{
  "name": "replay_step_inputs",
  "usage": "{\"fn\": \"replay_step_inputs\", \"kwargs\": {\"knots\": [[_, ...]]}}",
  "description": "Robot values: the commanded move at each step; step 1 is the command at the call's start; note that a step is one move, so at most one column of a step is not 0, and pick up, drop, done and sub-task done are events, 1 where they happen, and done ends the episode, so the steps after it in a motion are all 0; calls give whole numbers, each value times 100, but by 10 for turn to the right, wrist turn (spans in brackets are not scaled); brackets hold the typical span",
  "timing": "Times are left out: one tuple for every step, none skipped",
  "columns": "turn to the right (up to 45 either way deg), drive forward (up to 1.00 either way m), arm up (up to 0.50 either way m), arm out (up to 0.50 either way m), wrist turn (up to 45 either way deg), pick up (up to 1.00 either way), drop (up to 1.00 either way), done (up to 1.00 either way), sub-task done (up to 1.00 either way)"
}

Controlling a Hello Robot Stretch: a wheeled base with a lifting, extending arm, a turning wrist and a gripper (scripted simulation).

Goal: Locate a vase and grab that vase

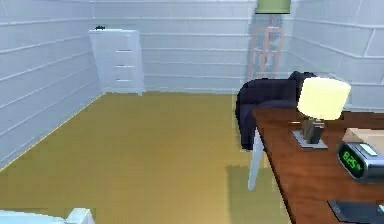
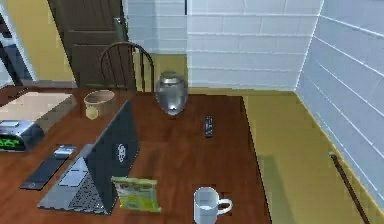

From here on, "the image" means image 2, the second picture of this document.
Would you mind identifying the green snack packet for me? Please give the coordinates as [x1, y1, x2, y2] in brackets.
[110, 176, 162, 214]

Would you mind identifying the grey alarm clock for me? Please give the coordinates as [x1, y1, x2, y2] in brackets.
[0, 119, 46, 153]

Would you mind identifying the white mug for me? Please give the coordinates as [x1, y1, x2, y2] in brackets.
[193, 186, 234, 224]

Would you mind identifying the dark brown stick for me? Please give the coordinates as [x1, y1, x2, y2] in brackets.
[328, 151, 372, 224]

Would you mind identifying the pale beige flat sheet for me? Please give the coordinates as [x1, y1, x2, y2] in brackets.
[0, 91, 74, 122]

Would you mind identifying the dark brown room door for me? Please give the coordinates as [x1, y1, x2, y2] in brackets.
[47, 0, 130, 89]

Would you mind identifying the dark wooden chair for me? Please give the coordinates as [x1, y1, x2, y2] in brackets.
[99, 41, 156, 93]

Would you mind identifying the brown wooden table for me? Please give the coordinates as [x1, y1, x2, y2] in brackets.
[0, 85, 273, 224]

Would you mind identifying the dark grey open laptop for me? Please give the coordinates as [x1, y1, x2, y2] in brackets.
[37, 99, 141, 216]

